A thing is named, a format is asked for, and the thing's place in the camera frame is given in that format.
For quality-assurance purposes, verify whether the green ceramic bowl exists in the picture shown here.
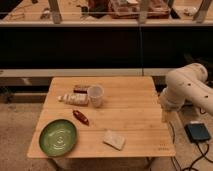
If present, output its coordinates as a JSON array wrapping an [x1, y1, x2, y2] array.
[[39, 119, 77, 157]]

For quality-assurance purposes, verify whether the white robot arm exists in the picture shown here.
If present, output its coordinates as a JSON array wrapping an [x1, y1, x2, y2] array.
[[159, 63, 213, 122]]

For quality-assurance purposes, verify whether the brown tray on shelf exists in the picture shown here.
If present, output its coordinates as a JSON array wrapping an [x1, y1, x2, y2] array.
[[108, 0, 170, 19]]

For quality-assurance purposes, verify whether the long wooden shelf bench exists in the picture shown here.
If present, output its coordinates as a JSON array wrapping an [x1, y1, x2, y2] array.
[[0, 0, 213, 27]]

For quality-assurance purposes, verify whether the black pedal box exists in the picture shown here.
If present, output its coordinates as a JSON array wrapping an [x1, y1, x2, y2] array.
[[184, 123, 211, 143]]

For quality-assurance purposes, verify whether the translucent white ceramic cup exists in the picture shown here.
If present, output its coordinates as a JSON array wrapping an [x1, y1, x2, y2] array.
[[87, 85, 104, 108]]

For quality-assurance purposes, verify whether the wooden folding table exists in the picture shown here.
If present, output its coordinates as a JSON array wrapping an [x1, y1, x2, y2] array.
[[27, 76, 175, 159]]

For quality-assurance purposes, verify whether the black floor cable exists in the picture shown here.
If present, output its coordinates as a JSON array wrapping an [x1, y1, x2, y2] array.
[[168, 121, 213, 171]]

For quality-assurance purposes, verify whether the white tube bottle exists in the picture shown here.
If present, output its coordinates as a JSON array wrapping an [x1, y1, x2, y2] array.
[[58, 93, 88, 106]]

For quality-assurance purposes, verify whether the white sponge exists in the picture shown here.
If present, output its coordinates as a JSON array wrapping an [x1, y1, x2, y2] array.
[[103, 130, 125, 150]]

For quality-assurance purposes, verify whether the red brown oblong toy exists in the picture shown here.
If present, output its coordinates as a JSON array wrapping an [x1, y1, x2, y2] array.
[[73, 110, 89, 125]]

